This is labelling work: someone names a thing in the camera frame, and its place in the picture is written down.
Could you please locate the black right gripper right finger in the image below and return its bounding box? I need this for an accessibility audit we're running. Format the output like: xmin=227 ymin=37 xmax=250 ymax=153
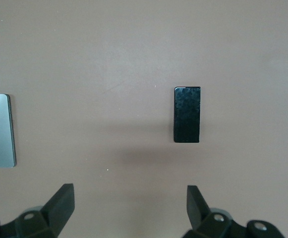
xmin=183 ymin=185 xmax=283 ymax=238

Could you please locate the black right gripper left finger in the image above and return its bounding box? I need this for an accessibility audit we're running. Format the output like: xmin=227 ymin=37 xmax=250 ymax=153
xmin=0 ymin=183 xmax=75 ymax=238

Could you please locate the black smartphone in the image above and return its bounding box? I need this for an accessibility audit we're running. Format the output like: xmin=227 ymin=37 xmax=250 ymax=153
xmin=173 ymin=86 xmax=201 ymax=143

